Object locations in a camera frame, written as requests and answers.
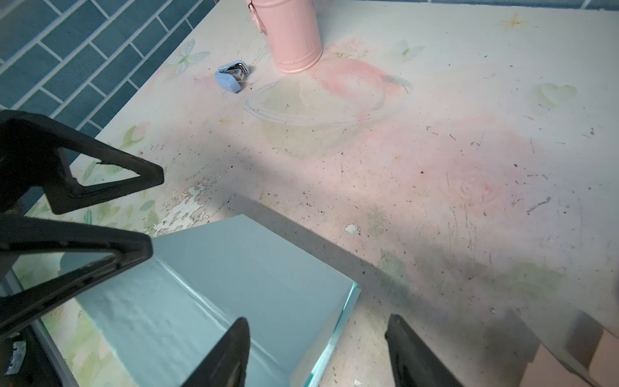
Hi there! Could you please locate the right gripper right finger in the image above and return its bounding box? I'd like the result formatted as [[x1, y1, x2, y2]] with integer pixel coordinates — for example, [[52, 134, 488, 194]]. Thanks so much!
[[385, 314, 463, 387]]

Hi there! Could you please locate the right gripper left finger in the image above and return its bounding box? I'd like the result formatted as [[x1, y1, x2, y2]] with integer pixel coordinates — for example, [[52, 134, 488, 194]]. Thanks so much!
[[182, 317, 251, 387]]

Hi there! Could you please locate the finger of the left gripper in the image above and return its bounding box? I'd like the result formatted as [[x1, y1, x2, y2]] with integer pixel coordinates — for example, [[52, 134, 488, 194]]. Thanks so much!
[[1, 214, 153, 339], [0, 109, 166, 216]]

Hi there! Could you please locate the light blue paper box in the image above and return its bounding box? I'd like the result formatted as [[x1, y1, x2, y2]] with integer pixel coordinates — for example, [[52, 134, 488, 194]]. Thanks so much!
[[77, 215, 360, 386]]

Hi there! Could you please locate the pink flat paper box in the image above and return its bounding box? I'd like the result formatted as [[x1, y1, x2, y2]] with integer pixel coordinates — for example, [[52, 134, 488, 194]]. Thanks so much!
[[519, 319, 618, 386]]

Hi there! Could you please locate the pink pencil bucket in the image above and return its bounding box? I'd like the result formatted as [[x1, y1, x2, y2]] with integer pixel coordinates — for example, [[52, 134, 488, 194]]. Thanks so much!
[[247, 0, 323, 74]]

